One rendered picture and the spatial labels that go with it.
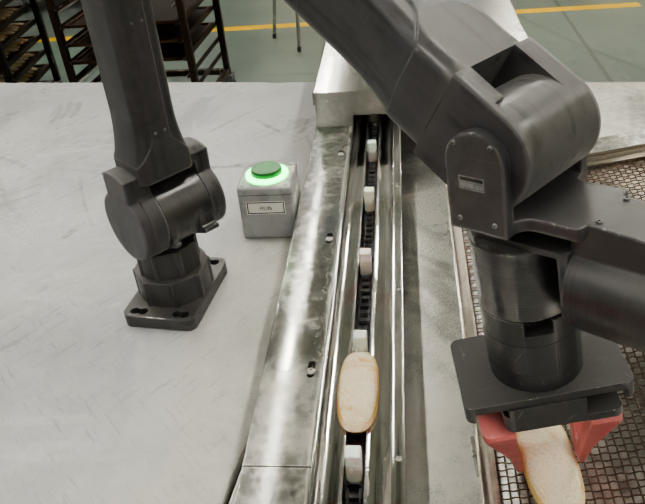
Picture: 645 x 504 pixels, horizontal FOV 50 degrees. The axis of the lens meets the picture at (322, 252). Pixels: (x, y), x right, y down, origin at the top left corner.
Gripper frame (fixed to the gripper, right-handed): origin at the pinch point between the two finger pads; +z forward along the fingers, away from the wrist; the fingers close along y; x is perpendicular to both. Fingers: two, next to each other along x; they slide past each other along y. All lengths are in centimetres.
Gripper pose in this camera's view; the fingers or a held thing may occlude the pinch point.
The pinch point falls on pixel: (547, 452)
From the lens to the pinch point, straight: 53.8
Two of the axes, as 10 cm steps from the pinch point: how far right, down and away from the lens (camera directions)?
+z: 2.6, 8.1, 5.3
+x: 0.1, -5.5, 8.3
